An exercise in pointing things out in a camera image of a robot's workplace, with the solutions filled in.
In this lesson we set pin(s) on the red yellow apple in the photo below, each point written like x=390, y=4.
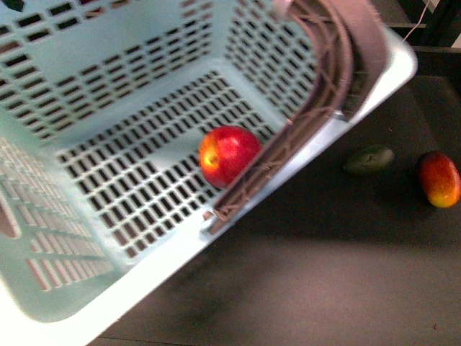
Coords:
x=225, y=152

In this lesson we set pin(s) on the light blue plastic basket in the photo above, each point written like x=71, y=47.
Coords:
x=103, y=107

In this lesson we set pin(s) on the brown basket handle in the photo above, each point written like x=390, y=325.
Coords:
x=349, y=46

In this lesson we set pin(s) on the black display tray near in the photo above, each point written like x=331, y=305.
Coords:
x=331, y=258

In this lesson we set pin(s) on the green avocado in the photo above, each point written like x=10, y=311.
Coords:
x=369, y=160

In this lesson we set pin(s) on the red orange mango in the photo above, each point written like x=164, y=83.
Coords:
x=439, y=179

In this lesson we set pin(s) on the black perforated shelf post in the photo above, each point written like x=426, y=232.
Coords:
x=443, y=27

